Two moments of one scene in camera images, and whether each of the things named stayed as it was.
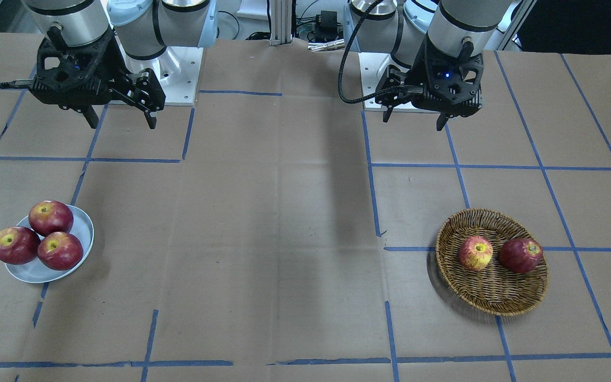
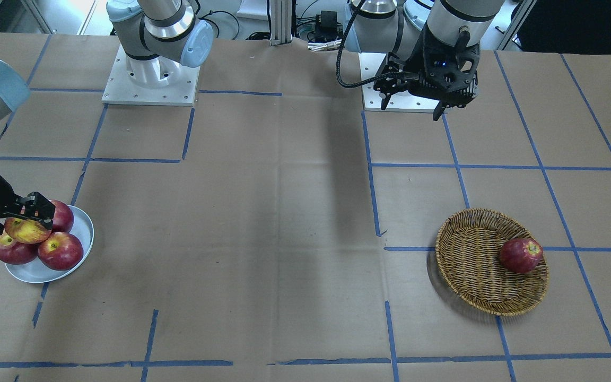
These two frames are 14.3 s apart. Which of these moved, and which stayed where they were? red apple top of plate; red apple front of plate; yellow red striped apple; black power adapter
Moved: yellow red striped apple
Stayed: red apple top of plate; red apple front of plate; black power adapter
